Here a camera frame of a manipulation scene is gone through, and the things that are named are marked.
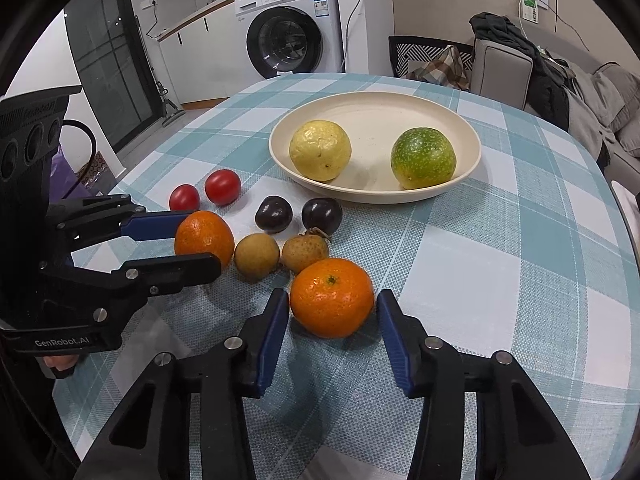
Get dark glass sliding door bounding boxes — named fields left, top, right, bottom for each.
left=64, top=0, right=168, bottom=153

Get black patterned chair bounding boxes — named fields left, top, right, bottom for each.
left=389, top=35, right=475, bottom=92

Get white kitchen counter cabinet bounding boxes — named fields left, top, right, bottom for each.
left=157, top=0, right=251, bottom=107

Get grey sofa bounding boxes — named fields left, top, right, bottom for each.
left=470, top=25, right=640, bottom=183

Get dark purple round fruit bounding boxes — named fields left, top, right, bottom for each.
left=254, top=195, right=294, bottom=234
left=301, top=197, right=343, bottom=235

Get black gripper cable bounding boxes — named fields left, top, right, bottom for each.
left=60, top=119, right=98, bottom=201

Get brown patterned mat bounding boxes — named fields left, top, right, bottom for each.
left=75, top=151, right=121, bottom=196

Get cream round plate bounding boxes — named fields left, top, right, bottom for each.
left=268, top=91, right=482, bottom=205

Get floor mop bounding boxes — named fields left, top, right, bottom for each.
left=134, top=15, right=187, bottom=127

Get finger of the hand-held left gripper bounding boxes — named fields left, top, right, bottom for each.
left=39, top=252, right=223, bottom=329
left=45, top=193, right=194, bottom=252

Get yellow guava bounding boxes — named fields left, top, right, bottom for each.
left=289, top=119, right=352, bottom=182

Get white washing machine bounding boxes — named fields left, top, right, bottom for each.
left=234, top=0, right=345, bottom=81

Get orange mandarin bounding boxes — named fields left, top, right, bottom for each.
left=174, top=210, right=235, bottom=268
left=290, top=258, right=375, bottom=339

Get plaid cloth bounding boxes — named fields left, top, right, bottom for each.
left=407, top=45, right=472, bottom=92

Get red cherry tomato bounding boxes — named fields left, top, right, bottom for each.
left=169, top=184, right=201, bottom=212
left=205, top=169, right=242, bottom=206

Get teal checked tablecloth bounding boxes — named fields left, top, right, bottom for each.
left=50, top=73, right=640, bottom=480

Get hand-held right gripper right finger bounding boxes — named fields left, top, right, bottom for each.
left=376, top=289, right=593, bottom=480

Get dark jacket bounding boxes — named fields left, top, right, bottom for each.
left=469, top=12, right=573, bottom=131

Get brown longan with stem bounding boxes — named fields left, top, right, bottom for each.
left=281, top=227, right=332, bottom=275

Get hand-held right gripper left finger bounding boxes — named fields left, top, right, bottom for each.
left=75, top=287, right=291, bottom=480

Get purple plastic bag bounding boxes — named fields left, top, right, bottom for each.
left=50, top=144, right=78, bottom=201

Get green speckled passion fruit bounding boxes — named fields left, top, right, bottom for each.
left=390, top=127, right=457, bottom=191

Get grey clothes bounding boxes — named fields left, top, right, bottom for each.
left=567, top=61, right=640, bottom=161

